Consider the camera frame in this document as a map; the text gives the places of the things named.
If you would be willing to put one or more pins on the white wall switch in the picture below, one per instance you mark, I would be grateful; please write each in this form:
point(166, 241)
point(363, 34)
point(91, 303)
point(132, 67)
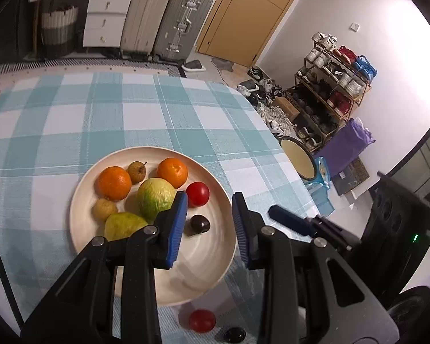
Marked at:
point(354, 26)

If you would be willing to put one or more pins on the silver suitcase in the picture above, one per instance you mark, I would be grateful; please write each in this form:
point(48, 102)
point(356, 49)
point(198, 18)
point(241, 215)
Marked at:
point(181, 25)

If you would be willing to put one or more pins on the woven laundry basket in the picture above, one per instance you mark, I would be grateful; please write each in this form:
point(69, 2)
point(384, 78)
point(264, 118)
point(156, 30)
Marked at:
point(59, 30)

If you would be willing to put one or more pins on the teal checked tablecloth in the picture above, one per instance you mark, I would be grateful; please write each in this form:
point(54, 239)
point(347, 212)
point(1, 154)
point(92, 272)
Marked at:
point(93, 114)

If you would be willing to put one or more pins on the cardboard box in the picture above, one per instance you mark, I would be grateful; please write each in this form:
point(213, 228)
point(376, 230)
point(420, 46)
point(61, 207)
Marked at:
point(285, 109)

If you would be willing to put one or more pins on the dark plum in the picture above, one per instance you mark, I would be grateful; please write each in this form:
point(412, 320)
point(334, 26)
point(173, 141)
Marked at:
point(197, 225)
point(234, 335)

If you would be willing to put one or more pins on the green guava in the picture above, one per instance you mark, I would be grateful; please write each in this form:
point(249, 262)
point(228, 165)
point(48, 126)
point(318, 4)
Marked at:
point(154, 197)

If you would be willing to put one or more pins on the wooden shoe rack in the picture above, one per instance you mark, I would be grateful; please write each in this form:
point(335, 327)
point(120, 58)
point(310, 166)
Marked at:
point(329, 93)

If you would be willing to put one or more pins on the grey slipper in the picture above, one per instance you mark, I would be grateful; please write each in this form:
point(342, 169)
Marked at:
point(194, 66)

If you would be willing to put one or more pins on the beige suitcase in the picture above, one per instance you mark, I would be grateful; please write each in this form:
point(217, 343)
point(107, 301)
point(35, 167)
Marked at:
point(145, 18)

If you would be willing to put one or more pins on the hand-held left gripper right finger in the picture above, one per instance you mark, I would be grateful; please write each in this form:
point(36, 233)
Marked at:
point(242, 233)

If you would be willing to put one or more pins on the dark floor mat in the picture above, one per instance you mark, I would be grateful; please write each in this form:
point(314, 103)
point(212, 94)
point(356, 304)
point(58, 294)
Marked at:
point(353, 177)

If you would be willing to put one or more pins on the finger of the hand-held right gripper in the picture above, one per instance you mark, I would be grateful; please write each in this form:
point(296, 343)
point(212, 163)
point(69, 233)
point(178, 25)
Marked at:
point(290, 218)

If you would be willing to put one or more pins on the pile of shoes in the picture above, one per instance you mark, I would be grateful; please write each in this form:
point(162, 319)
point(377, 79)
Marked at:
point(268, 93)

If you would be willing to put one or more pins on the grey doormat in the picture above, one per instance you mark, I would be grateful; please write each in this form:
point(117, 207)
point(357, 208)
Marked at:
point(223, 64)

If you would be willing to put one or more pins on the cream round plate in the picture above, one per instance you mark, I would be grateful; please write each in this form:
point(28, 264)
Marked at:
point(200, 268)

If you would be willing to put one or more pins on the wooden door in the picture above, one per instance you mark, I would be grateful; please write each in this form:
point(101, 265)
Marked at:
point(251, 21)

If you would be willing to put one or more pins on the purple bag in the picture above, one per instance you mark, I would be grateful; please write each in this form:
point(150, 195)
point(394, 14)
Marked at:
point(347, 147)

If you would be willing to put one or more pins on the red tomato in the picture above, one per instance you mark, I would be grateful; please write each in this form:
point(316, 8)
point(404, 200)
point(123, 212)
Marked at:
point(197, 194)
point(201, 320)

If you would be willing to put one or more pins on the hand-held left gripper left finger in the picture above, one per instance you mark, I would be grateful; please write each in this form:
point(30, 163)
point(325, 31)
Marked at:
point(175, 229)

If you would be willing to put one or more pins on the round stool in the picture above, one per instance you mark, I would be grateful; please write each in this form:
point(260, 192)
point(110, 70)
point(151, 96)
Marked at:
point(297, 157)

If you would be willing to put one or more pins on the orange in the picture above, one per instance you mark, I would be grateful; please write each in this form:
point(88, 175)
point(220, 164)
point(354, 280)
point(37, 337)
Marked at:
point(172, 172)
point(114, 182)

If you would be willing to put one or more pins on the small brown pear with stem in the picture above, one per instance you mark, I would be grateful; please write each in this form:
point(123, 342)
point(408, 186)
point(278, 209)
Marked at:
point(136, 172)

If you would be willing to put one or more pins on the yellow guava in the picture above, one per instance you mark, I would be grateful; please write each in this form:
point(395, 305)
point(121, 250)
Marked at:
point(123, 225)

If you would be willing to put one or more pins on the white drawer desk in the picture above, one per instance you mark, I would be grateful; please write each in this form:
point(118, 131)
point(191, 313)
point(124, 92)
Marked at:
point(104, 14)

